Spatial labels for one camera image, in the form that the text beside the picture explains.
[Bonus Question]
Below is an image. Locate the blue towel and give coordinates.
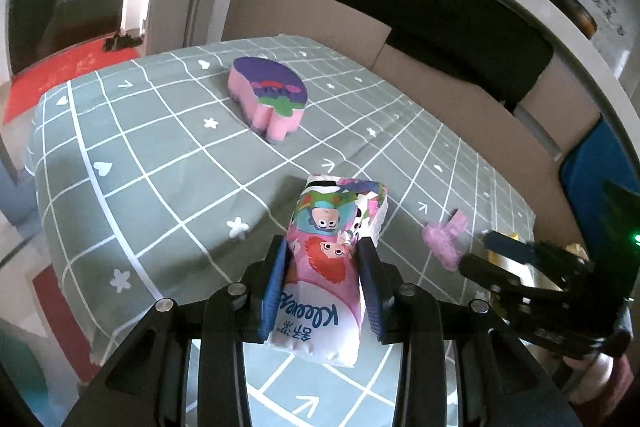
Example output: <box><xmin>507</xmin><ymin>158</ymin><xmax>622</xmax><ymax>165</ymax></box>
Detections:
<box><xmin>559</xmin><ymin>116</ymin><xmax>639</xmax><ymax>257</ymax></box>

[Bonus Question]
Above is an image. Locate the person's right hand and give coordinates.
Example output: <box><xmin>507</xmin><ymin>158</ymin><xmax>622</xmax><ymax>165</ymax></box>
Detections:
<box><xmin>562</xmin><ymin>353</ymin><xmax>634</xmax><ymax>409</ymax></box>

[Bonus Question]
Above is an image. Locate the black wok with handle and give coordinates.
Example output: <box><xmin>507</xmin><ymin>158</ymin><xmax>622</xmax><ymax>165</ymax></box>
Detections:
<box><xmin>549</xmin><ymin>0</ymin><xmax>598</xmax><ymax>40</ymax></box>

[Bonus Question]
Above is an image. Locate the purple pink sponge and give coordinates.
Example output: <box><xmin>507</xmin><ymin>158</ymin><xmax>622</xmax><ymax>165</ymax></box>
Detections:
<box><xmin>227</xmin><ymin>56</ymin><xmax>308</xmax><ymax>143</ymax></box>

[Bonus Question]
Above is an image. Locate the pink plastic clip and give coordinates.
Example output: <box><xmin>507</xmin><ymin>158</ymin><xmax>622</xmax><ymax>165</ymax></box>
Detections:
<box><xmin>421</xmin><ymin>209</ymin><xmax>469</xmax><ymax>272</ymax></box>

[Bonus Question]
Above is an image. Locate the pink Kleenex tissue pack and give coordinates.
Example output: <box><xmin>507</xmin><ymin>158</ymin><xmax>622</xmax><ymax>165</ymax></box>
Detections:
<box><xmin>268</xmin><ymin>174</ymin><xmax>388</xmax><ymax>367</ymax></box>

